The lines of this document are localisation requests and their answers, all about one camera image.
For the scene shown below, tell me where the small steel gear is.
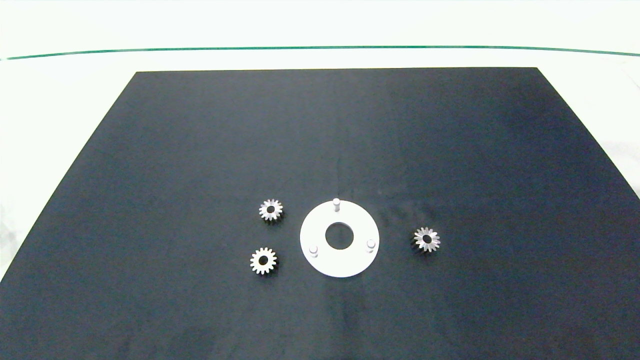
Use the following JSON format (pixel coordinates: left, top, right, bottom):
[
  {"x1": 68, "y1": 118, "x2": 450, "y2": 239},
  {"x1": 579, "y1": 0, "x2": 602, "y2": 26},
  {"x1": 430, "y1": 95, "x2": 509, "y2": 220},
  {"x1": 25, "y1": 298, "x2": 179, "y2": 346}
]
[
  {"x1": 413, "y1": 226, "x2": 441, "y2": 253},
  {"x1": 249, "y1": 247, "x2": 278, "y2": 275},
  {"x1": 258, "y1": 198, "x2": 284, "y2": 223}
]

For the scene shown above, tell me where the round white carrier plate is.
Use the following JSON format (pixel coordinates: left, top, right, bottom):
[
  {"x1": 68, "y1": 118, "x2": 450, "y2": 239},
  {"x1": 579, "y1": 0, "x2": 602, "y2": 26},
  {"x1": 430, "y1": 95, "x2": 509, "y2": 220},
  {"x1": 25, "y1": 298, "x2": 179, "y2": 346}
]
[{"x1": 299, "y1": 198, "x2": 380, "y2": 279}]

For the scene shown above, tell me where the dark table mat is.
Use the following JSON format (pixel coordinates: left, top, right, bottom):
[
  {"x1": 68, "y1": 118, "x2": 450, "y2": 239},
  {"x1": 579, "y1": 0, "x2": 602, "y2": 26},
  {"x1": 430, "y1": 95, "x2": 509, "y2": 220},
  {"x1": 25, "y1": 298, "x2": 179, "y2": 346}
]
[{"x1": 0, "y1": 67, "x2": 640, "y2": 360}]

